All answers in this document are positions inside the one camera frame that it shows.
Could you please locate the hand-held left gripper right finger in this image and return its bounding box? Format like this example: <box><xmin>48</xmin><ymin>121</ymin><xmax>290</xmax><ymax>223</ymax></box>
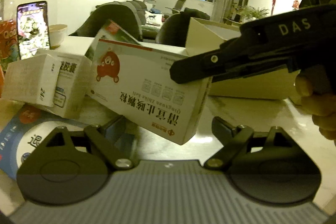
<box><xmin>203</xmin><ymin>116</ymin><xmax>315</xmax><ymax>172</ymax></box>

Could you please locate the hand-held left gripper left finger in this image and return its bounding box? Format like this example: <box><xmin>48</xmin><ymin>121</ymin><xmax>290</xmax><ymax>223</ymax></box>
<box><xmin>20</xmin><ymin>115</ymin><xmax>135</xmax><ymax>170</ymax></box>

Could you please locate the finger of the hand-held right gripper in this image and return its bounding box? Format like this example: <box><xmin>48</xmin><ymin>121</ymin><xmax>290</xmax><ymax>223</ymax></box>
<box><xmin>169</xmin><ymin>38</ymin><xmax>297</xmax><ymax>85</ymax></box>

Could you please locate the brown cardboard box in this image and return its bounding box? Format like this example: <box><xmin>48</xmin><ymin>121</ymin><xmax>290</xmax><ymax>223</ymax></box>
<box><xmin>185</xmin><ymin>17</ymin><xmax>302</xmax><ymax>102</ymax></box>

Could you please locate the white red bear medicine box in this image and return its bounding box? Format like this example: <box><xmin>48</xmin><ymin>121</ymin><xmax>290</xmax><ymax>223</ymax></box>
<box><xmin>89</xmin><ymin>39</ymin><xmax>212</xmax><ymax>146</ymax></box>

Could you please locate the long white medicine box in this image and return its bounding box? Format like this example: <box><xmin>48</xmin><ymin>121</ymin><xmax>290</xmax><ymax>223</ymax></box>
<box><xmin>1</xmin><ymin>54</ymin><xmax>59</xmax><ymax>108</ymax></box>

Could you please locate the marble desktop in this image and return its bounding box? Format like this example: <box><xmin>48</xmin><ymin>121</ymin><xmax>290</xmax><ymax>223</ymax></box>
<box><xmin>0</xmin><ymin>35</ymin><xmax>336</xmax><ymax>216</ymax></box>

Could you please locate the person's right hand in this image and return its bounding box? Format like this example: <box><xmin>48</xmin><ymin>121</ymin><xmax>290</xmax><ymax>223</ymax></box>
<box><xmin>294</xmin><ymin>72</ymin><xmax>336</xmax><ymax>140</ymax></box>

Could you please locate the dark dining chair with jacket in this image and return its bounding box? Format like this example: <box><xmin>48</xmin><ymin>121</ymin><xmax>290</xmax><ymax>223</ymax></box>
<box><xmin>156</xmin><ymin>7</ymin><xmax>210</xmax><ymax>45</ymax></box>

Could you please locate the potted plant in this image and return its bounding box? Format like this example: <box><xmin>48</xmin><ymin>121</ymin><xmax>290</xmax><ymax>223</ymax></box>
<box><xmin>231</xmin><ymin>5</ymin><xmax>271</xmax><ymax>24</ymax></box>

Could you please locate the white blue-print medicine box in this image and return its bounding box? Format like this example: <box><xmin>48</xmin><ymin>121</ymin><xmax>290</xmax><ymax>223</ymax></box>
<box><xmin>52</xmin><ymin>53</ymin><xmax>92</xmax><ymax>118</ymax></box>

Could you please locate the office chair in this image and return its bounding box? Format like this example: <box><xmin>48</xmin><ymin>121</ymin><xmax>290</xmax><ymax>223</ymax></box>
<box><xmin>172</xmin><ymin>0</ymin><xmax>188</xmax><ymax>14</ymax></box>

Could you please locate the animal print cushion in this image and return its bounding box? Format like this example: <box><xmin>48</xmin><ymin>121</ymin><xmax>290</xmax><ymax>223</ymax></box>
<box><xmin>144</xmin><ymin>10</ymin><xmax>164</xmax><ymax>25</ymax></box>

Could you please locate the grey sofa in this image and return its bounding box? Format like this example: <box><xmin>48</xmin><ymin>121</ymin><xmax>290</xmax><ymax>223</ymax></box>
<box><xmin>126</xmin><ymin>0</ymin><xmax>164</xmax><ymax>39</ymax></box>

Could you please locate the blue round-print patch box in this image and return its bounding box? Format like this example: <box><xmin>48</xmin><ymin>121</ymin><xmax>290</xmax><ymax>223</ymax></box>
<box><xmin>0</xmin><ymin>106</ymin><xmax>88</xmax><ymax>180</ymax></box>

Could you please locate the green red medicine box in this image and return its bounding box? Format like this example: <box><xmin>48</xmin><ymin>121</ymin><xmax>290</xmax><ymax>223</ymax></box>
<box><xmin>85</xmin><ymin>19</ymin><xmax>142</xmax><ymax>62</ymax></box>

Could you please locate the white bowl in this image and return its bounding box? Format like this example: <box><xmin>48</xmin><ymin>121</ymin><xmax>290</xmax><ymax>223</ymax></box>
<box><xmin>49</xmin><ymin>24</ymin><xmax>68</xmax><ymax>48</ymax></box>

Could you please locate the smartphone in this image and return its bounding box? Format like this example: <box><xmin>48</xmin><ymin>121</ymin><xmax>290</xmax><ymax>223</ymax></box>
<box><xmin>17</xmin><ymin>0</ymin><xmax>50</xmax><ymax>60</ymax></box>

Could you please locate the plastic drink bottle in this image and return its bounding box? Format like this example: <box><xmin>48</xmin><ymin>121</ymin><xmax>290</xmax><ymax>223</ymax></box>
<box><xmin>0</xmin><ymin>0</ymin><xmax>20</xmax><ymax>77</ymax></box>

